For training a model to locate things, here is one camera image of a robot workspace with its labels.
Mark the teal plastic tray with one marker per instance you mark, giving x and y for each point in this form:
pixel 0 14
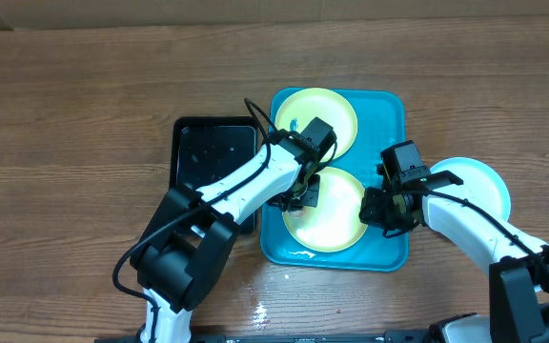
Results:
pixel 381 124

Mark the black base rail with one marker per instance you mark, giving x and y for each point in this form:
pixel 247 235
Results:
pixel 279 338

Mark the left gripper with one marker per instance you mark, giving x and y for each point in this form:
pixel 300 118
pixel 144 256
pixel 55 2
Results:
pixel 312 198

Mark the yellow-green plate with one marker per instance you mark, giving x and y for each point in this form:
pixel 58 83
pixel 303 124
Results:
pixel 333 225
pixel 300 108

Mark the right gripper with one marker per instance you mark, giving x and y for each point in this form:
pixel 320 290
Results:
pixel 375 218

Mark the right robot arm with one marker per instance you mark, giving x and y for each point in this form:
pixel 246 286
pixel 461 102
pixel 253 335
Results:
pixel 466 201

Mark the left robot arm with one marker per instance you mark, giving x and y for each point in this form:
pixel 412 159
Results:
pixel 183 251

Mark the light blue plate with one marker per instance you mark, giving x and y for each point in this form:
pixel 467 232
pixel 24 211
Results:
pixel 482 180

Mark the black water tray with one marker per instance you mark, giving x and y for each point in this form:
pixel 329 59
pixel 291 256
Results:
pixel 206 149

